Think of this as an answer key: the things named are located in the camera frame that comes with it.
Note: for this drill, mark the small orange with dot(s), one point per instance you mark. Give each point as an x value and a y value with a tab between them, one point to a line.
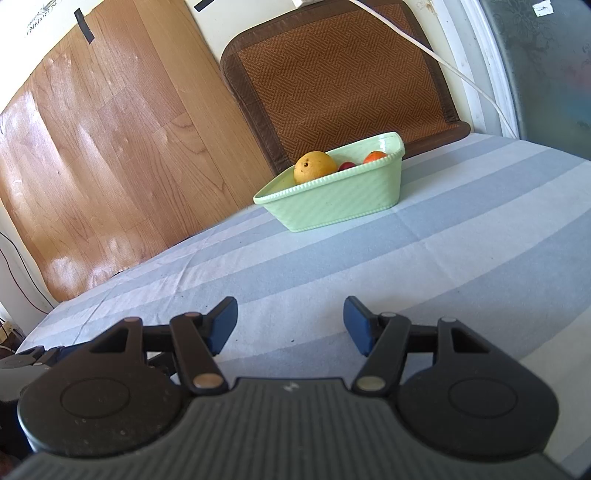
375	157

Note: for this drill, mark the white window sticker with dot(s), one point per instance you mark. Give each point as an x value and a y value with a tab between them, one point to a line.
542	8

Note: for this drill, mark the wood-pattern vinyl sheet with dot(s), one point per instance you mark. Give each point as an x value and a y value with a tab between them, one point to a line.
115	138

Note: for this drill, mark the large yellow grapefruit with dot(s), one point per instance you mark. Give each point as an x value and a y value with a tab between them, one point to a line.
315	167

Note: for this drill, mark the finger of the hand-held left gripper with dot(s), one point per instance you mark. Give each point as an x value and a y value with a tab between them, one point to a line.
55	353
161	363

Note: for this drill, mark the black tape strip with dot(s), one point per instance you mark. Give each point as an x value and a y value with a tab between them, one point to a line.
205	4
84	25

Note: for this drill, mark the white framed window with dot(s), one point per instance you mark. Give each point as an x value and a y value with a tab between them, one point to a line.
489	60

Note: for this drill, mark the striped blue bed sheet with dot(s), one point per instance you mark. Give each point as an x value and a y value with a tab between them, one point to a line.
369	258

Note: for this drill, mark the light green plastic basket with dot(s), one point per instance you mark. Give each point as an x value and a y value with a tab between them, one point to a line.
341	203

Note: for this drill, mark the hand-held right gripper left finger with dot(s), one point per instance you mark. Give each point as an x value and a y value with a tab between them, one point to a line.
221	325

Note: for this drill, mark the brown woven mat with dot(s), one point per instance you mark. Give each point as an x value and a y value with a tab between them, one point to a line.
341	78

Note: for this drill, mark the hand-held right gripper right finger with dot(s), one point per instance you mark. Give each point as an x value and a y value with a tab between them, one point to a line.
358	325

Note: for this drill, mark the red tomato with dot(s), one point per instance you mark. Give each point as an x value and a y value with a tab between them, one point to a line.
347	165

